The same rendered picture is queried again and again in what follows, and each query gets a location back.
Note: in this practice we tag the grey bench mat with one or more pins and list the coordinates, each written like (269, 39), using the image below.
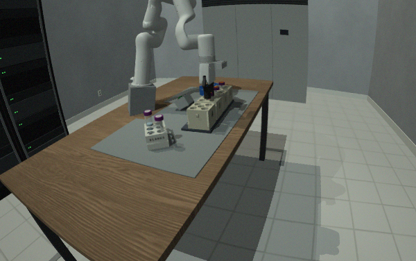
(188, 151)

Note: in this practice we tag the beige bucket adapter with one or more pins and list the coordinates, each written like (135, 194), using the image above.
(201, 117)

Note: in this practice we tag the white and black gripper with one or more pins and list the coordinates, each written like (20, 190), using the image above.
(207, 75)

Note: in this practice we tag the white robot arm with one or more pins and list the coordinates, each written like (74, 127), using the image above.
(153, 22)

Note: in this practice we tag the beige square adapter with five holes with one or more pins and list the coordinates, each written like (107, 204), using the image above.
(217, 100)
(223, 93)
(229, 92)

